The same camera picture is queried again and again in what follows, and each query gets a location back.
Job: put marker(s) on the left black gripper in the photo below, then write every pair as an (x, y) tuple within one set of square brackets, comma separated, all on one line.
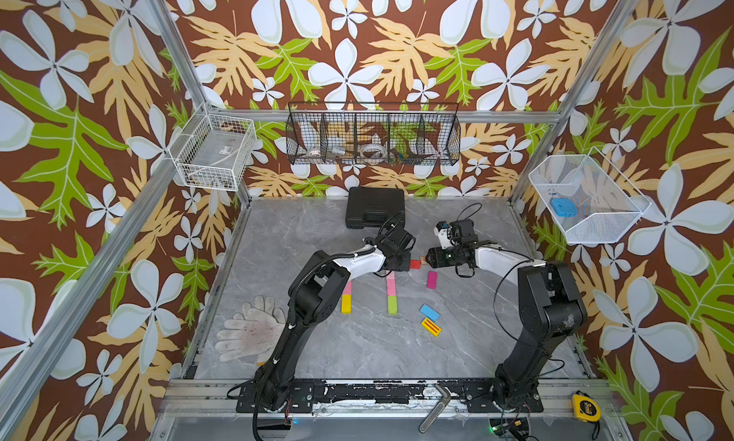
[(406, 261)]

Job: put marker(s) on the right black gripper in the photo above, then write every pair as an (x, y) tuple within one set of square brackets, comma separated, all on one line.
[(435, 258)]

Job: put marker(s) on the magenta block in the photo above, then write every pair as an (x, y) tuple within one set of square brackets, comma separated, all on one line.
[(432, 280)]

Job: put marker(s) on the green block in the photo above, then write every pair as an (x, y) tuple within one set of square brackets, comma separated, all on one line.
[(392, 305)]

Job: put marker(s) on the blue block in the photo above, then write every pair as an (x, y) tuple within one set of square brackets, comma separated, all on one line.
[(430, 313)]

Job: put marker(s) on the yellow red striped block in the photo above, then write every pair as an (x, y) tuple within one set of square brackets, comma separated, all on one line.
[(431, 327)]

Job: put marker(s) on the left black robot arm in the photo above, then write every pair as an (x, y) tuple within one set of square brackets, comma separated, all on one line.
[(314, 296)]

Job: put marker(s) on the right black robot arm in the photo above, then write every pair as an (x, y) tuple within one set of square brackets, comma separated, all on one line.
[(550, 306)]

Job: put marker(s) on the black plastic tool case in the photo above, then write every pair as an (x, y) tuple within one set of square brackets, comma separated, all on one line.
[(372, 207)]

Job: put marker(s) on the blue object in basket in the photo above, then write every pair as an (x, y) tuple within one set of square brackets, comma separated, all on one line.
[(564, 207)]

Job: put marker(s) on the white mesh basket right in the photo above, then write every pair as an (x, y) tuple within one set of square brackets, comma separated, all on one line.
[(609, 204)]

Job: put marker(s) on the white work glove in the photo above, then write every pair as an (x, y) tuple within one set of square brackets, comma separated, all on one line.
[(252, 332)]

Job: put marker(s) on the yellow tape measure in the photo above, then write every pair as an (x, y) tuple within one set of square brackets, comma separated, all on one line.
[(585, 408)]

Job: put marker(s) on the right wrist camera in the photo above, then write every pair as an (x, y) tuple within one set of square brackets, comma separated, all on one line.
[(443, 233)]

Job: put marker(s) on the black wire basket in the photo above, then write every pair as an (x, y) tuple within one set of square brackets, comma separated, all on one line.
[(418, 134)]

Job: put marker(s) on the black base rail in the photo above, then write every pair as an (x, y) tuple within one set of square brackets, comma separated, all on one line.
[(301, 395)]

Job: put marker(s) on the grey metal bracket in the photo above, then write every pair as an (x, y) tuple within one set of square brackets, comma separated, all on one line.
[(438, 409)]

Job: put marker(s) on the white wire basket left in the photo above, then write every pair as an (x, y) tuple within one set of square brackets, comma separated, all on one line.
[(213, 150)]

